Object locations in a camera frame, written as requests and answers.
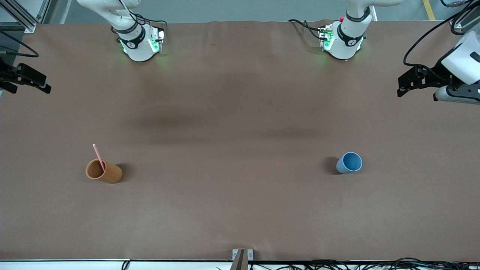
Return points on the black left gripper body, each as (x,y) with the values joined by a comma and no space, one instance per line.
(437,73)

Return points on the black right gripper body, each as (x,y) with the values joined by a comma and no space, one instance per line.
(8,73)

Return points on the pink chopstick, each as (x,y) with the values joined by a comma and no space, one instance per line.
(96,153)

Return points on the blue cup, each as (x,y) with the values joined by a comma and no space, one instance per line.
(351,162)

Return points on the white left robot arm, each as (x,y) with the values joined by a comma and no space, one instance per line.
(345,43)

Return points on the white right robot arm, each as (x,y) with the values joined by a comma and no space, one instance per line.
(138,48)

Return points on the orange cup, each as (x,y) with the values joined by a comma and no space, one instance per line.
(111,174)

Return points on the brown table cover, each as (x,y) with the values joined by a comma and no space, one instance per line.
(225,206)

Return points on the aluminium frame profile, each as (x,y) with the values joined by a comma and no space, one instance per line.
(20,17)
(44,11)
(456,24)

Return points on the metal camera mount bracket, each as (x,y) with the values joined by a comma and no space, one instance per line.
(242,259)

